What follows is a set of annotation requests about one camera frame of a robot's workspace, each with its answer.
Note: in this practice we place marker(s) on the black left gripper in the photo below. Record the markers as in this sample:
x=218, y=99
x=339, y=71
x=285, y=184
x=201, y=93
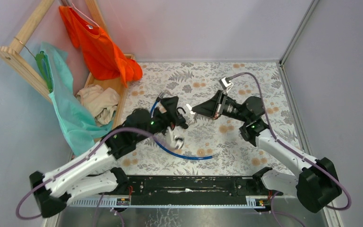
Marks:
x=169, y=118

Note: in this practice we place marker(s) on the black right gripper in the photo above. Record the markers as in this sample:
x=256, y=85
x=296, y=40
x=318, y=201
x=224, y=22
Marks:
x=213, y=108

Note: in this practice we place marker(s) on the black padlock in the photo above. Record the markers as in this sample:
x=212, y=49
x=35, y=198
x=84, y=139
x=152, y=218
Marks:
x=181, y=121

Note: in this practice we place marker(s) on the brass padlock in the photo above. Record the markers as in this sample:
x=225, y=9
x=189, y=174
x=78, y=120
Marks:
x=190, y=109

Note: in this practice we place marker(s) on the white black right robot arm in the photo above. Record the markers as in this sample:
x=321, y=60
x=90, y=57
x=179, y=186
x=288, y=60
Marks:
x=312, y=181

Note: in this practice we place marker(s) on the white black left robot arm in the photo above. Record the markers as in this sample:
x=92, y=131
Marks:
x=55, y=190

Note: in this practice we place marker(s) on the beige crumpled cloth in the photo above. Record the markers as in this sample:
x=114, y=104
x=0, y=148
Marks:
x=101, y=103

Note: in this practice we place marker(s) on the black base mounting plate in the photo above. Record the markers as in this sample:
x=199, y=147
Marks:
x=192, y=190

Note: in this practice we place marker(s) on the orange t-shirt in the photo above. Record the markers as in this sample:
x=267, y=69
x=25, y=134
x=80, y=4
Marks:
x=102, y=56

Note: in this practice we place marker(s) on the teal cloth garment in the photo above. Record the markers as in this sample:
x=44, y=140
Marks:
x=77, y=124

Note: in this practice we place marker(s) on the pink clothes hanger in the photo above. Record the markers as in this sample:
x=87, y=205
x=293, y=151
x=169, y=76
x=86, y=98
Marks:
x=72, y=5

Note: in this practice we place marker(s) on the green clothes hanger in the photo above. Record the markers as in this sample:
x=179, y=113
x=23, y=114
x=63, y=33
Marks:
x=43, y=65

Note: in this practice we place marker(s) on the wooden clothes rack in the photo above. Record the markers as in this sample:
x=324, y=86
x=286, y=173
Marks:
x=11, y=54

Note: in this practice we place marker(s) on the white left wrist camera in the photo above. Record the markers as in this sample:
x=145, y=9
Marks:
x=173, y=141

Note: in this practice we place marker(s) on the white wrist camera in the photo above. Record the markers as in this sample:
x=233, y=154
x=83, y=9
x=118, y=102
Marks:
x=173, y=141
x=226, y=84

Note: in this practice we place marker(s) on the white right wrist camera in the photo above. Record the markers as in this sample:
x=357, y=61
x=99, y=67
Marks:
x=226, y=84

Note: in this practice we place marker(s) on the grey aluminium frame rail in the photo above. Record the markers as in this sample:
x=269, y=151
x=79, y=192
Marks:
x=317, y=69

